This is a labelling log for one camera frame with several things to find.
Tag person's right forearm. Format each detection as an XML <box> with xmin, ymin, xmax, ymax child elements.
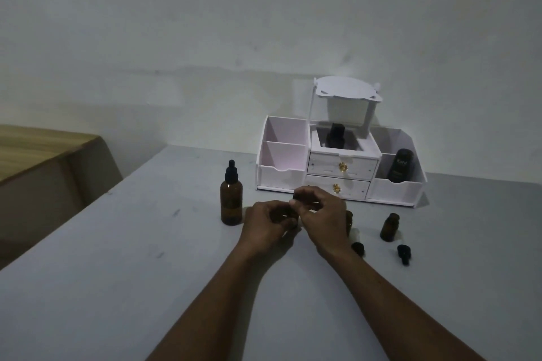
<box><xmin>317</xmin><ymin>246</ymin><xmax>488</xmax><ymax>361</ymax></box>

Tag white drawer with gold knob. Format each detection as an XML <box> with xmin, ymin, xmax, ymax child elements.
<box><xmin>307</xmin><ymin>152</ymin><xmax>380</xmax><ymax>182</ymax></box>
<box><xmin>306</xmin><ymin>175</ymin><xmax>372</xmax><ymax>201</ymax></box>

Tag brown wooden table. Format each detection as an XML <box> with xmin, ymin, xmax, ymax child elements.
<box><xmin>0</xmin><ymin>124</ymin><xmax>124</xmax><ymax>271</ymax></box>

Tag person's left hand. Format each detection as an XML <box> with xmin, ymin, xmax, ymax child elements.
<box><xmin>238</xmin><ymin>199</ymin><xmax>300</xmax><ymax>261</ymax></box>

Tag person's right hand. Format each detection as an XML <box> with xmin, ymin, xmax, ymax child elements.
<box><xmin>290</xmin><ymin>186</ymin><xmax>355</xmax><ymax>261</ymax></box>

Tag white organizer mirror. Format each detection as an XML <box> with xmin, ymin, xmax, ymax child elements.
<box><xmin>312</xmin><ymin>76</ymin><xmax>384</xmax><ymax>140</ymax></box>

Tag large amber dropper bottle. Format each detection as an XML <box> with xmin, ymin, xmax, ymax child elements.
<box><xmin>220</xmin><ymin>159</ymin><xmax>244</xmax><ymax>227</ymax></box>

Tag black square bottle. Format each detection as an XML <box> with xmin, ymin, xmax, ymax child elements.
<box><xmin>325</xmin><ymin>122</ymin><xmax>348</xmax><ymax>150</ymax></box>

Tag person's left forearm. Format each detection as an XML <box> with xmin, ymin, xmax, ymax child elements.
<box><xmin>155</xmin><ymin>244</ymin><xmax>281</xmax><ymax>361</ymax></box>

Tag white cosmetic organizer box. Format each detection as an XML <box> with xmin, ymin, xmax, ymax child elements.
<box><xmin>255</xmin><ymin>76</ymin><xmax>428</xmax><ymax>208</ymax></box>

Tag black cosmetic tube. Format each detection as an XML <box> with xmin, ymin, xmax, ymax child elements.
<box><xmin>387</xmin><ymin>148</ymin><xmax>415</xmax><ymax>184</ymax></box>

